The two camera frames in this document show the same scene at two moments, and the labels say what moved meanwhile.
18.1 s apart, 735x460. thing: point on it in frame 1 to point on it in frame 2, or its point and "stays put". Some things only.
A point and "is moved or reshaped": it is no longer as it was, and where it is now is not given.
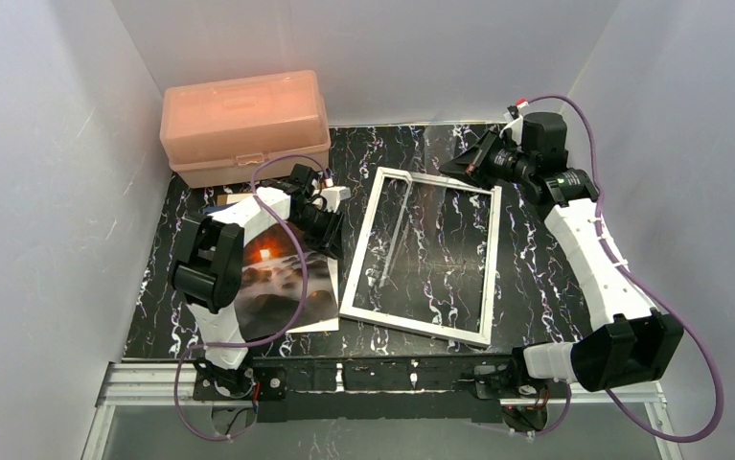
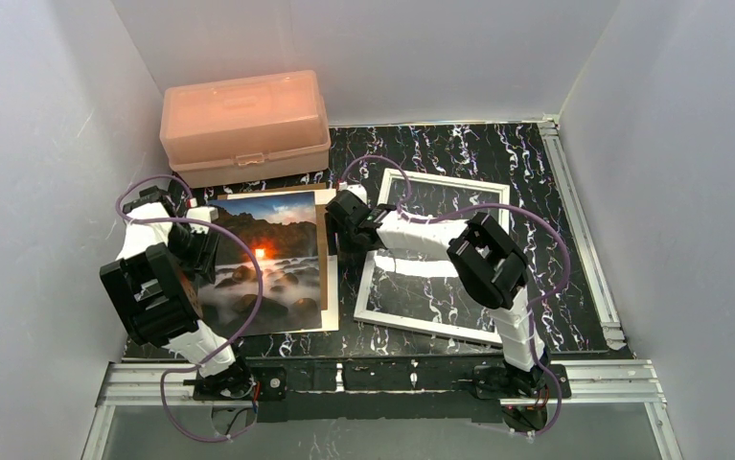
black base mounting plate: x=372 y=388 stays put
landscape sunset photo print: x=272 y=282 stays put
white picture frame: x=350 y=311 is moved or reshaped
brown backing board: x=231 y=198 to x=321 y=224
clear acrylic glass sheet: x=443 y=236 is moved or reshaped
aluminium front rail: x=153 y=382 stays put
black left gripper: x=328 y=224 to x=198 y=247
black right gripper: x=487 y=159 to x=342 y=212
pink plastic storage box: x=218 y=133 stays put
